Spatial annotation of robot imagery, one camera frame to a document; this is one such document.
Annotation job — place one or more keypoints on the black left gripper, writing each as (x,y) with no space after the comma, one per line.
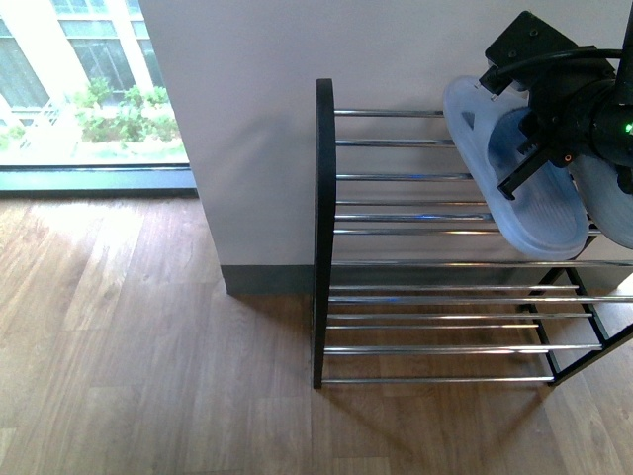
(572,96)

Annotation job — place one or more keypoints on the light blue slide sandal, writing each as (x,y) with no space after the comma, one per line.
(537,209)
(608,206)

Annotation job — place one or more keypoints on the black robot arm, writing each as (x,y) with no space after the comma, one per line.
(624,66)

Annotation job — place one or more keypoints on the black metal shoe rack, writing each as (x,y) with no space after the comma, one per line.
(422,274)

